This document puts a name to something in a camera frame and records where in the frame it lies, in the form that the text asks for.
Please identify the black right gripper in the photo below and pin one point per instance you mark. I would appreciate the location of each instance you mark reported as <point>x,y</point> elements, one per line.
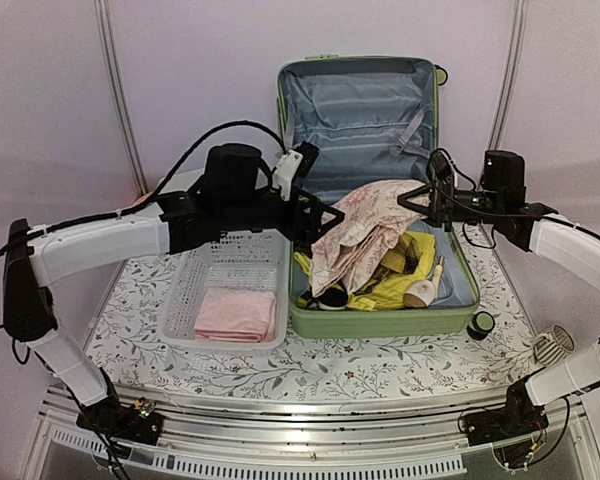
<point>442,202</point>

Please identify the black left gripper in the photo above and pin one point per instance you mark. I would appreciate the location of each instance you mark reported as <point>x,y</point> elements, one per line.
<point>312,230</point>

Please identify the pink printed white garment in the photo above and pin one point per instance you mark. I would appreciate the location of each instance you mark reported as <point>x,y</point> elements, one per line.
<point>373,223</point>

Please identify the white perforated plastic basket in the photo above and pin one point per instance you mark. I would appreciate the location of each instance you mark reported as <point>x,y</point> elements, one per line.
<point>241,261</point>

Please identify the green hard-shell suitcase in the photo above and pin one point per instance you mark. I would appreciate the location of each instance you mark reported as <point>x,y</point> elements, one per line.
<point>373,119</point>

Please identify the pink cloth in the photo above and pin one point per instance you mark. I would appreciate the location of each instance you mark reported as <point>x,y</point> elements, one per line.
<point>243,316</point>

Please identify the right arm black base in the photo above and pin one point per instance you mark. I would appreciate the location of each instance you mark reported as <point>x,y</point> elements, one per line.
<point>518,416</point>

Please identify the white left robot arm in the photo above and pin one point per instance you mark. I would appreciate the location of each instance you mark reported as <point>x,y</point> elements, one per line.
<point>237,191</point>

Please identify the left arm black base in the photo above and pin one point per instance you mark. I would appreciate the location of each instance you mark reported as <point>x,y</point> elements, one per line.
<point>138,422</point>

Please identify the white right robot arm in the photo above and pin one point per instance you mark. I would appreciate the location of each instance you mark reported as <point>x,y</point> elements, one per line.
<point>534,228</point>

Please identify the yellow garment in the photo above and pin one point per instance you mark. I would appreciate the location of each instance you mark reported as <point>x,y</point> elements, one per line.
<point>411,260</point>

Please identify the cream round bottle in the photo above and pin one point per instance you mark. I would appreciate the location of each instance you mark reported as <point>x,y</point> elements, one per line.
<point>422,293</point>

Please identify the white green drawer box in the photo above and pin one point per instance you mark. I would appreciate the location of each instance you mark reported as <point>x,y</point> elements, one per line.
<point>180,183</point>

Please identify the black lidded round jar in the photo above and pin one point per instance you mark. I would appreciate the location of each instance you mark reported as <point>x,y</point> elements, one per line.
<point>333,299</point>

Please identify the white ribbed round object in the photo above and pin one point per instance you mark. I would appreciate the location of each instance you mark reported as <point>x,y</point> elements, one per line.
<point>552,345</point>

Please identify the floral white table mat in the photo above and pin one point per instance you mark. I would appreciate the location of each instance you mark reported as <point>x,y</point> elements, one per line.
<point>126,344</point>

